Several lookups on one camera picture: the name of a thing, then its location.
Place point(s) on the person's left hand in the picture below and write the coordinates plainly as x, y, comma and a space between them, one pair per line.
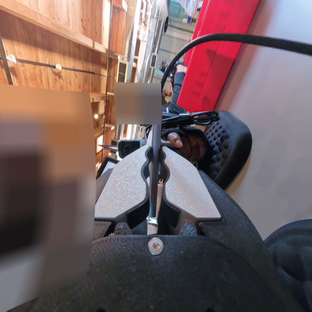
192, 148

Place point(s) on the white track lamp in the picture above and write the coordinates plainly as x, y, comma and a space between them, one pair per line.
11, 58
58, 66

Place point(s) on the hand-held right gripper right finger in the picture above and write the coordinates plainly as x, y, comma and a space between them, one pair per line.
190, 195

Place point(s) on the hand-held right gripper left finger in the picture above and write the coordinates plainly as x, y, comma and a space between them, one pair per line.
121, 190

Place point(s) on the red plastic bin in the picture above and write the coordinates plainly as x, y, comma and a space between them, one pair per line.
214, 61

